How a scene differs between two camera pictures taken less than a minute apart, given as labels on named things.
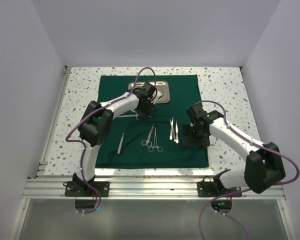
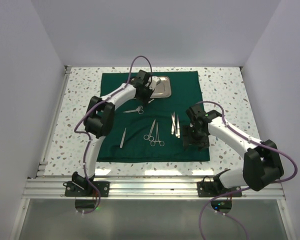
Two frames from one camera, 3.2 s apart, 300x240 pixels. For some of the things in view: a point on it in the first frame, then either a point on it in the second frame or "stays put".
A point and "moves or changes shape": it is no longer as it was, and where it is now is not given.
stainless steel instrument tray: x=162 y=87 moves or changes shape
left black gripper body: x=144 y=112 to x=146 y=94
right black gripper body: x=198 y=138 stays put
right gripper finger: x=185 y=135 stays put
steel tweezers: x=176 y=128 moves or changes shape
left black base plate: x=81 y=188 stays put
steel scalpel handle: x=120 y=144 moves or changes shape
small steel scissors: x=136 y=115 moves or changes shape
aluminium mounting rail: x=140 y=188 stays put
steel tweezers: x=172 y=133 moves or changes shape
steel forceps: x=155 y=144 to x=161 y=142
